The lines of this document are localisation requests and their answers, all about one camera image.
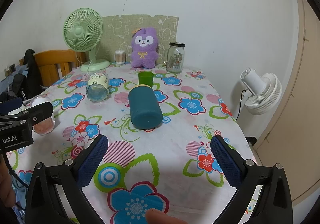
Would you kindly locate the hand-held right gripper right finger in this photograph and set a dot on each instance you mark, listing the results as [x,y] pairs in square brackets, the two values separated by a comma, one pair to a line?
[226,162]

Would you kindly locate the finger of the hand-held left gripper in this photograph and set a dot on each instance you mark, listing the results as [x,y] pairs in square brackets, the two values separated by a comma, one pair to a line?
[37,113]
[10,106]

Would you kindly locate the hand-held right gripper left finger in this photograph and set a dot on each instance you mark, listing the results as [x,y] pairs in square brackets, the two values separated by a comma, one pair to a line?
[92,162]

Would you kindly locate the dark teal cup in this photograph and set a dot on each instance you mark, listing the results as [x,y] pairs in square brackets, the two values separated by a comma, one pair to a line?
[143,109]

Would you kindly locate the clear cup with pink contents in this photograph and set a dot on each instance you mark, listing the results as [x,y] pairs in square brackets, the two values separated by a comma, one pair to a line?
[43,126]

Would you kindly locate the printed glass cup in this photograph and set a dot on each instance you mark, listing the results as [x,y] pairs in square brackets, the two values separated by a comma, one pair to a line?
[96,91]

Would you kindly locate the small green cup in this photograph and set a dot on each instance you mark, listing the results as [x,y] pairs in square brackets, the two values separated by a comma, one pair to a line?
[146,78]

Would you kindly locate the person's left hand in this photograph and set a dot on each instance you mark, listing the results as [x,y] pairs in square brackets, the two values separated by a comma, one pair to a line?
[5,184]

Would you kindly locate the person's right hand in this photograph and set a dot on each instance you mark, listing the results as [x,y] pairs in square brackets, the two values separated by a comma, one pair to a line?
[163,218]

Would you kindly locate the black bag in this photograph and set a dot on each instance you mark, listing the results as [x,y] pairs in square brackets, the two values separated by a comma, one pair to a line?
[31,76]

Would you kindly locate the wooden chair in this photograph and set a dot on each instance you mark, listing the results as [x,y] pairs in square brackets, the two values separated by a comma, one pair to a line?
[50,58]

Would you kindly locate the white floor fan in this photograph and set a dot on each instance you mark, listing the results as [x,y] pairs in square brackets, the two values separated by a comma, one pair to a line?
[265,94]

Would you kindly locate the beige wooden door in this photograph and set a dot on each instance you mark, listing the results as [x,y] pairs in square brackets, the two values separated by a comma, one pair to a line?
[300,114]

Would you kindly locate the green desk fan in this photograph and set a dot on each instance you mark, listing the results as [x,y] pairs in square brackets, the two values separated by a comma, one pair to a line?
[80,30]

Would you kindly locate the cotton swab container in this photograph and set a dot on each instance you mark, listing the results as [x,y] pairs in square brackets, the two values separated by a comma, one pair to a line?
[120,58]

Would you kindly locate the glass jar with black lid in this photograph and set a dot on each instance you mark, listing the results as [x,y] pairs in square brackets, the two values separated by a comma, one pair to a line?
[175,59]

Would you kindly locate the beige printed foam board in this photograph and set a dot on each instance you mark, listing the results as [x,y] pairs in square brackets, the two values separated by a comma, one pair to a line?
[117,29]

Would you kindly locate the purple plush toy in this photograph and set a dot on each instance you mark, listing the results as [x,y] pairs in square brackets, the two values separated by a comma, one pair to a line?
[143,56]

